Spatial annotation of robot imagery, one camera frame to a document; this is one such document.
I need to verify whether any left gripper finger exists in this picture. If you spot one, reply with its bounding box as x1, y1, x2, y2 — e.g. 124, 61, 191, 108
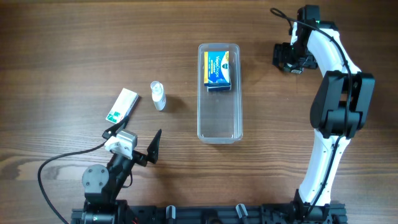
102, 117, 129, 139
146, 129, 162, 164

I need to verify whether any small dark green box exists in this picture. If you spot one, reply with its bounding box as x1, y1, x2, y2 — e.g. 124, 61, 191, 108
289, 68, 303, 74

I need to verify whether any white green medicine box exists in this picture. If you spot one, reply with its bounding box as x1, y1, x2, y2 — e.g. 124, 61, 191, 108
105, 88, 139, 124

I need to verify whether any blue yellow VapoDrops box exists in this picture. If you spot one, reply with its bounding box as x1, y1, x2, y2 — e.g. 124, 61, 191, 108
204, 51, 231, 87

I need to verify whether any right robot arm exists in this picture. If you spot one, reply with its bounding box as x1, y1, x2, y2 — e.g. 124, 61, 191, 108
270, 5, 375, 223

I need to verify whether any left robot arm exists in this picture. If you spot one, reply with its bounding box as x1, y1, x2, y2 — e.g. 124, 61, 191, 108
71, 117, 162, 224

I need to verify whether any clear plastic container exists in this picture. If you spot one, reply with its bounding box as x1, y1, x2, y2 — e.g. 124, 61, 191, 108
197, 43, 243, 144

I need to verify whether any white spray bottle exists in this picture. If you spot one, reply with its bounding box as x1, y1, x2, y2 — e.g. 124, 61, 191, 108
150, 81, 166, 111

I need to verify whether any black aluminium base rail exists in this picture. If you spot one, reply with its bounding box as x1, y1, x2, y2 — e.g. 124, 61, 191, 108
71, 200, 348, 224

